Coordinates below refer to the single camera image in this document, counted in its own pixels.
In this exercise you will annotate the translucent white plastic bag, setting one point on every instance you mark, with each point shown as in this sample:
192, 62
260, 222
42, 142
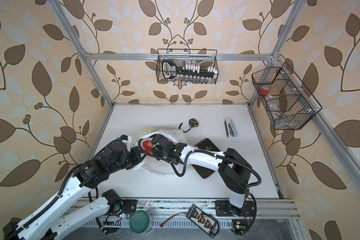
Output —
159, 166

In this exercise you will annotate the black wire basket back wall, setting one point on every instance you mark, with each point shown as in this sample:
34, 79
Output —
203, 57

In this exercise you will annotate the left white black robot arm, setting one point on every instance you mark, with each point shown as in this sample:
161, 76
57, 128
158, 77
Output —
49, 222

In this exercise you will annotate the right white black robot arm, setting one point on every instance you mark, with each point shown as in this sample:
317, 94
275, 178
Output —
237, 174

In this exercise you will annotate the black socket set holder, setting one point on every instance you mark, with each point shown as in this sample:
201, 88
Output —
171, 70

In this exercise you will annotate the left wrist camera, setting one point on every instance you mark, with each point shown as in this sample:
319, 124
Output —
127, 140

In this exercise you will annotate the green round lid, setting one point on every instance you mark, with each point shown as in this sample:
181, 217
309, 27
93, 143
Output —
140, 222

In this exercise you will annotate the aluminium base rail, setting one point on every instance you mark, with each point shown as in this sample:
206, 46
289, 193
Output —
161, 209

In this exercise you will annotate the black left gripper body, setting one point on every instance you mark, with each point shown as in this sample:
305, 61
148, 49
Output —
128, 160

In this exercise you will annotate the black square tray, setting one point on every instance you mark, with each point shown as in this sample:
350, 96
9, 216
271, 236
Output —
208, 145

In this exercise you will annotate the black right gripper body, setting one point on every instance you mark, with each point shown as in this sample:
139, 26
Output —
155, 151

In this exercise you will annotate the black wire basket right wall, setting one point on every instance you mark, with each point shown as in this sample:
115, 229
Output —
296, 100

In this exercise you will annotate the black charger board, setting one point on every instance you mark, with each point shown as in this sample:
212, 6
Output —
207, 223

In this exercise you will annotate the red fake fruit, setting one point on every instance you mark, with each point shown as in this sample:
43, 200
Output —
148, 146

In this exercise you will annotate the clear bottle red cap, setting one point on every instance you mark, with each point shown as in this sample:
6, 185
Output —
272, 102

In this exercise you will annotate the black wire basket wall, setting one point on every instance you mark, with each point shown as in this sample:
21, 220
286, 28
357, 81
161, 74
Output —
203, 57
296, 100

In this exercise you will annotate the grey blue stapler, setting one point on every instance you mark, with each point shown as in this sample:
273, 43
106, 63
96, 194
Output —
230, 128

